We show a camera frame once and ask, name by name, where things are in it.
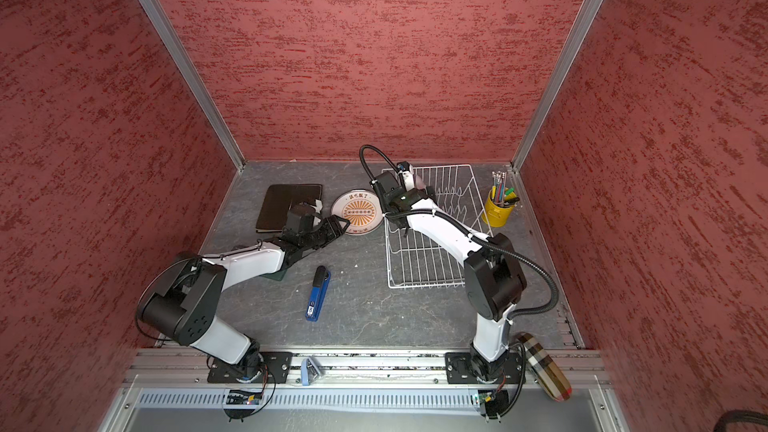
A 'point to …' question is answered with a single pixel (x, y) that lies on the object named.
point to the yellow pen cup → (497, 213)
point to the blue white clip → (311, 369)
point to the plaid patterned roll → (547, 372)
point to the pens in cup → (500, 195)
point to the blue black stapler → (321, 281)
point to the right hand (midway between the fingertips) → (417, 200)
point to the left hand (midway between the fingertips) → (346, 230)
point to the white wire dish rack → (415, 258)
